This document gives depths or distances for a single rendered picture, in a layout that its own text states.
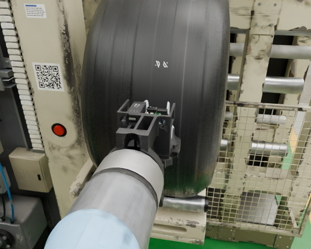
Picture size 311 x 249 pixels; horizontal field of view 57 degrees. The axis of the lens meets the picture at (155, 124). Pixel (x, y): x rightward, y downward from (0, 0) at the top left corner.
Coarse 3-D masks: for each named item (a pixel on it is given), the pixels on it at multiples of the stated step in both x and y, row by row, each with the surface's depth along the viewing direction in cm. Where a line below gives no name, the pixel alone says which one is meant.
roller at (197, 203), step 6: (168, 198) 78; (174, 198) 78; (180, 198) 78; (186, 198) 78; (192, 198) 78; (198, 198) 78; (204, 198) 78; (168, 204) 78; (174, 204) 78; (180, 204) 77; (186, 204) 77; (192, 204) 77; (198, 204) 77; (204, 204) 77; (192, 210) 78; (198, 210) 77; (204, 210) 77
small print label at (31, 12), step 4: (24, 4) 65; (28, 4) 65; (32, 4) 65; (36, 4) 65; (40, 4) 65; (28, 8) 66; (32, 8) 66; (36, 8) 65; (40, 8) 65; (44, 8) 65; (28, 12) 66; (32, 12) 66; (36, 12) 66; (40, 12) 66; (44, 12) 65; (28, 16) 67; (32, 16) 66; (36, 16) 66; (40, 16) 66; (44, 16) 66
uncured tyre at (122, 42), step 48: (144, 0) 56; (192, 0) 55; (96, 48) 54; (144, 48) 52; (192, 48) 51; (96, 96) 54; (144, 96) 52; (192, 96) 51; (96, 144) 58; (192, 144) 54; (192, 192) 65
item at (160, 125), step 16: (128, 112) 37; (144, 112) 40; (160, 112) 39; (128, 128) 32; (144, 128) 37; (160, 128) 37; (128, 144) 34; (144, 144) 31; (160, 144) 37; (160, 160) 32
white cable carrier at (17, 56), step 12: (0, 12) 68; (12, 24) 69; (12, 36) 71; (12, 48) 73; (24, 84) 77; (24, 96) 79; (24, 108) 81; (36, 120) 83; (36, 132) 85; (36, 144) 87
